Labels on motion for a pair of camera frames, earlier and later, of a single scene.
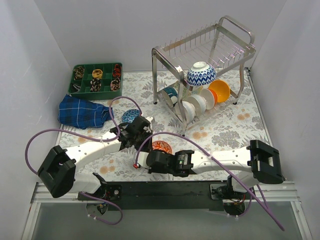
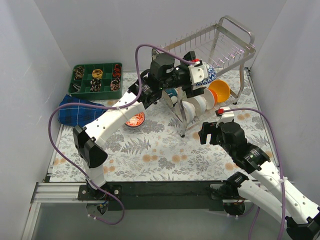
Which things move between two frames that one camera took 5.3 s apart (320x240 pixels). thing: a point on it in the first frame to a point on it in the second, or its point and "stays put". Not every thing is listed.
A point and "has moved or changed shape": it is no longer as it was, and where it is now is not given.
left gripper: x=139 y=124 to x=189 y=83
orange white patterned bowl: x=162 y=145 has moved or changed shape
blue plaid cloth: x=78 y=113 stays put
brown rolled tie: x=79 y=72 stays put
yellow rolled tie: x=97 y=73 stays put
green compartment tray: x=96 y=81 stays put
